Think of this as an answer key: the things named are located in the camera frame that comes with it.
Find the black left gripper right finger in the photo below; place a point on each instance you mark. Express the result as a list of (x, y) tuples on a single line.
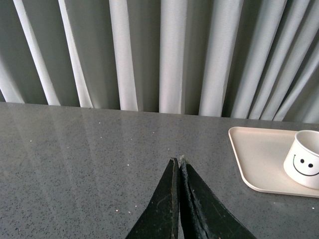
[(203, 216)]

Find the grey pleated curtain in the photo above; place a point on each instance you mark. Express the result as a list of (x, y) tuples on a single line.
[(246, 59)]

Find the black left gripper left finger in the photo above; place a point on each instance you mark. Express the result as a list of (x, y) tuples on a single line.
[(160, 219)]

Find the white smiley mug black handle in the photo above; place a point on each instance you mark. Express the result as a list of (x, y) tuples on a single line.
[(302, 161)]

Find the beige rectangular plastic tray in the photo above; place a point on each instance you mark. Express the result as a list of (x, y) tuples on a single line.
[(260, 154)]

